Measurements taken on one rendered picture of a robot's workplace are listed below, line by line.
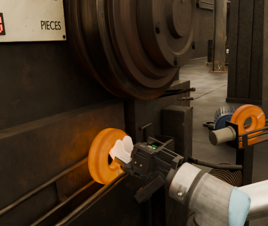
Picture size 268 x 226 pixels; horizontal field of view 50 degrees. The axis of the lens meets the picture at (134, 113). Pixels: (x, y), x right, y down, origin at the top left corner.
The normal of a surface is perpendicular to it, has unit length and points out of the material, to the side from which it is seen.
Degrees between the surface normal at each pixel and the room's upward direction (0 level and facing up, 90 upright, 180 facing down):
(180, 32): 90
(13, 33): 90
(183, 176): 42
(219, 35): 90
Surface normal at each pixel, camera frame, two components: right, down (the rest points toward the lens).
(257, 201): -0.40, -0.28
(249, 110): 0.32, 0.22
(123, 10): -0.15, 0.22
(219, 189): -0.11, -0.70
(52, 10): 0.82, 0.11
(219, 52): -0.57, 0.22
